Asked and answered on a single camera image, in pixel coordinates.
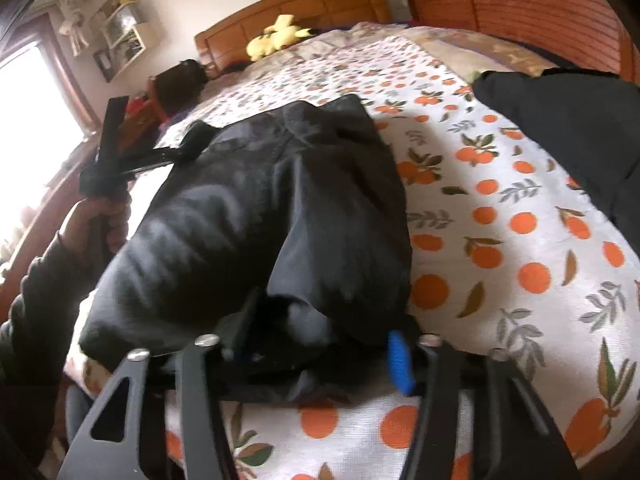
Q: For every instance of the tied white curtain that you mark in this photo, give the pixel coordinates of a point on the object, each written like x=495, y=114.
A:
x=75, y=25

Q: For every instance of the person's left forearm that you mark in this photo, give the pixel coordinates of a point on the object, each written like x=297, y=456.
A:
x=35, y=300

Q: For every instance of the wooden bed headboard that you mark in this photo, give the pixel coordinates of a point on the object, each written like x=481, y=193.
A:
x=310, y=5

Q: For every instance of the wooden desk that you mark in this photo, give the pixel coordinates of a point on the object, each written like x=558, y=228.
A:
x=47, y=210

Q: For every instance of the wooden louvred wardrobe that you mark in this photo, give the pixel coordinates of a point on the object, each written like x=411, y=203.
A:
x=525, y=5

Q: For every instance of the yellow plush toy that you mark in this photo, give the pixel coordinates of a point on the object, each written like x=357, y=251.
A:
x=270, y=40

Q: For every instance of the beige patterned blanket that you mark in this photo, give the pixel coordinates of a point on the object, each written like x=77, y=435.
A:
x=480, y=50

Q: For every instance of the orange print bed sheet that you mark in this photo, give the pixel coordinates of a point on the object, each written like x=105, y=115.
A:
x=500, y=260

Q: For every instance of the pink floral quilt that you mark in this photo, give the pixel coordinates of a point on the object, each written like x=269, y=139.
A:
x=340, y=40

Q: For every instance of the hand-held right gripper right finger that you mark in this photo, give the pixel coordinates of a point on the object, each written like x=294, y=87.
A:
x=400, y=365

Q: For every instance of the white wall shelf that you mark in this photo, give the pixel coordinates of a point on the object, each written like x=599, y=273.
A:
x=145, y=35

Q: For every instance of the person's left hand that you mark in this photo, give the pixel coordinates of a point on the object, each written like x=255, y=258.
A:
x=75, y=230

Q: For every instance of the black garment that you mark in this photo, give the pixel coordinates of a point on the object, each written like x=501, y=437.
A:
x=560, y=125

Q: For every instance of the black jacket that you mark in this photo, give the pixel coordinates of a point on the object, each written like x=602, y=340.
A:
x=225, y=210

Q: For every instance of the wood framed window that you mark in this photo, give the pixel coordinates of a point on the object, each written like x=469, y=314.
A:
x=30, y=110

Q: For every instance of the black backpack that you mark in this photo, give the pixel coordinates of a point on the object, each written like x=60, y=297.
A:
x=177, y=85

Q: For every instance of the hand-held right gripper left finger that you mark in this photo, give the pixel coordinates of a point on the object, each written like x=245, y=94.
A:
x=235, y=332

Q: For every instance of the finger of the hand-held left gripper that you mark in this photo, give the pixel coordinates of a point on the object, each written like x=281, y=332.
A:
x=195, y=140

